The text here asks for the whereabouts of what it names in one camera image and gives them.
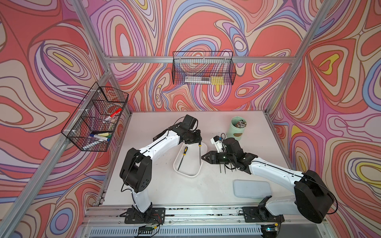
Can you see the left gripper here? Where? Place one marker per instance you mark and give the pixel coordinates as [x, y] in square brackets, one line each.
[198, 138]

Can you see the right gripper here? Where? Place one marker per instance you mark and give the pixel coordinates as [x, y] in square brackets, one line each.
[213, 157]

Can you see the file tool five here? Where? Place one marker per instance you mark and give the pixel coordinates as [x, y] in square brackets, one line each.
[199, 147]

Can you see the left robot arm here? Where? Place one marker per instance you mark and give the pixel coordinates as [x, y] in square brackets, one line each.
[136, 171]

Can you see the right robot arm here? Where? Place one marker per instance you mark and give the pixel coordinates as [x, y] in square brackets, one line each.
[310, 196]

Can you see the file tool six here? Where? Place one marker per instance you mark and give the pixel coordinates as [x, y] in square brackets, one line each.
[184, 153]

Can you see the white plastic storage box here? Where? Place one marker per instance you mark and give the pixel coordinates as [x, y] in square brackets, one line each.
[190, 166]

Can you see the translucent box lid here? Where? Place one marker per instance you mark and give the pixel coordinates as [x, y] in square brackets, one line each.
[251, 189]

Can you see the yellow box in basket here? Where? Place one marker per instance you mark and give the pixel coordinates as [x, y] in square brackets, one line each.
[217, 80]

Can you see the black stapler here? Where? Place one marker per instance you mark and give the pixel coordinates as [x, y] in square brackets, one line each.
[158, 136]

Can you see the green pen cup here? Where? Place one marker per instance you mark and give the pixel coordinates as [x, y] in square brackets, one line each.
[234, 132]

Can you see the pens in cup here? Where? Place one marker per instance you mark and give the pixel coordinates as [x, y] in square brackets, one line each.
[241, 124]

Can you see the red marker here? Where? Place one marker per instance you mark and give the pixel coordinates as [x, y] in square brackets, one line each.
[116, 113]

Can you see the blue white marker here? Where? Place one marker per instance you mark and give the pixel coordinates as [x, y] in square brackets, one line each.
[101, 138]

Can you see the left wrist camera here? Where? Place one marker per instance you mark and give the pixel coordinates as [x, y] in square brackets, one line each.
[189, 123]

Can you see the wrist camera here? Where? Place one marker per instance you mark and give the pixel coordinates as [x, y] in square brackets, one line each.
[217, 142]
[189, 123]

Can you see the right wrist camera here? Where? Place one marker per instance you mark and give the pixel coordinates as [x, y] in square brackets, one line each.
[217, 142]

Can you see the black wire basket back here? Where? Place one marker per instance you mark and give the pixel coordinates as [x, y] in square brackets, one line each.
[196, 67]

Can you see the black wire basket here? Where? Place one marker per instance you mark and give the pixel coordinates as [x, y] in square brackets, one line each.
[99, 103]
[196, 67]

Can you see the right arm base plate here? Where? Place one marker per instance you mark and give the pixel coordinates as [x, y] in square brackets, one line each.
[260, 213]

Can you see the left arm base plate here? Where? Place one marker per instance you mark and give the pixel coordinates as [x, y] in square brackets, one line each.
[154, 215]

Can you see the black wire basket left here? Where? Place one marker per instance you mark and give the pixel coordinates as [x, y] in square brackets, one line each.
[99, 103]

